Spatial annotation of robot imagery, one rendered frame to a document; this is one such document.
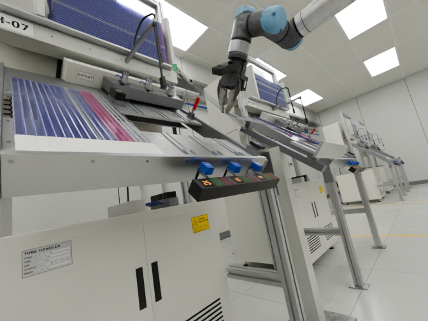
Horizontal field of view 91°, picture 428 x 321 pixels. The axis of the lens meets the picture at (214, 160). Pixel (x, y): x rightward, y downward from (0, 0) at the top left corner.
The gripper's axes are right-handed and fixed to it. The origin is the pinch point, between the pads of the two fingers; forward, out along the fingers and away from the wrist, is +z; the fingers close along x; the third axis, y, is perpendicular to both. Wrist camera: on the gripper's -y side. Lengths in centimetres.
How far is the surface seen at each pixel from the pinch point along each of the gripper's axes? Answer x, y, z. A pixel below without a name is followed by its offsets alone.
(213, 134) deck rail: 8.4, 8.0, 10.9
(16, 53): 78, -41, -6
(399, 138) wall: -139, 735, -34
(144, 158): -10.8, -42.6, 13.8
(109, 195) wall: 150, 47, 105
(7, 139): 3, -60, 13
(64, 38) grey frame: 63, -31, -16
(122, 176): -9, -46, 17
